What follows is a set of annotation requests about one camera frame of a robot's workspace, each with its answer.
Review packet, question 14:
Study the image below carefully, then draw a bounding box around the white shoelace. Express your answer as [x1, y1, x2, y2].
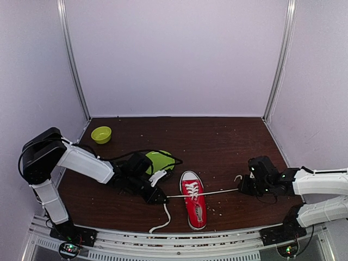
[148, 175, 243, 234]

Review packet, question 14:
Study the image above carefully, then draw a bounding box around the red canvas sneaker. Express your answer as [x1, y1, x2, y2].
[179, 170, 207, 231]

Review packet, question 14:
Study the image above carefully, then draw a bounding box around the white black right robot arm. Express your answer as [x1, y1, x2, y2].
[238, 166, 347, 228]

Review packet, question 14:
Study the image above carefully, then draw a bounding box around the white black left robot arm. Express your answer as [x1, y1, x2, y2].
[17, 127, 169, 238]

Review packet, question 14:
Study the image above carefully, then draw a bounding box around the green plate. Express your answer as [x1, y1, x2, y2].
[145, 150, 175, 175]

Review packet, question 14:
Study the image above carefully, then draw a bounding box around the right round circuit board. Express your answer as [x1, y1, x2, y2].
[277, 243, 299, 258]

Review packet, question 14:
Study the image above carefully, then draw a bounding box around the round circuit board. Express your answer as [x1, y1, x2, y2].
[58, 242, 81, 259]
[277, 243, 299, 258]

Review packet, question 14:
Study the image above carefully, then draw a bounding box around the green bowl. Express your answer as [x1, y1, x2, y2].
[91, 126, 112, 145]

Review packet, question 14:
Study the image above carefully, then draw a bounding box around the left round circuit board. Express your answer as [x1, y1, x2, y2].
[58, 242, 81, 259]

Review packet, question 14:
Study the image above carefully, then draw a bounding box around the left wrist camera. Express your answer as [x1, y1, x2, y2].
[148, 170, 167, 187]

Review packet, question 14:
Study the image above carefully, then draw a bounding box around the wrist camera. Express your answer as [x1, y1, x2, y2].
[248, 156, 278, 180]
[148, 170, 167, 187]

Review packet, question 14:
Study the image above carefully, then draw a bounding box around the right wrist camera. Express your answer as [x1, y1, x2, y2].
[248, 156, 278, 180]

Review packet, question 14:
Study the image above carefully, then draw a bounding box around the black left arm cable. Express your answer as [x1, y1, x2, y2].
[96, 149, 183, 166]

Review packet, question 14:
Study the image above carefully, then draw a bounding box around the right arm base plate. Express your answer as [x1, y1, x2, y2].
[259, 225, 307, 246]

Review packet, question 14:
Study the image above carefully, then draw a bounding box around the front aluminium rail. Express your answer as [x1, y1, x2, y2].
[20, 215, 338, 260]

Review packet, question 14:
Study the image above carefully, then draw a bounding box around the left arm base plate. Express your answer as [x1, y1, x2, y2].
[49, 223, 97, 247]

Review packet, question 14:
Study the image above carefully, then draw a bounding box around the right aluminium frame post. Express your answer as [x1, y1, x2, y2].
[263, 0, 297, 122]

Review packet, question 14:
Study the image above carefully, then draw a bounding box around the aluminium frame post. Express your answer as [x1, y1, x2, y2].
[57, 0, 91, 121]
[263, 0, 297, 122]

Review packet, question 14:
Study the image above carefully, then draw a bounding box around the left aluminium frame post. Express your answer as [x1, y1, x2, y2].
[57, 0, 91, 121]

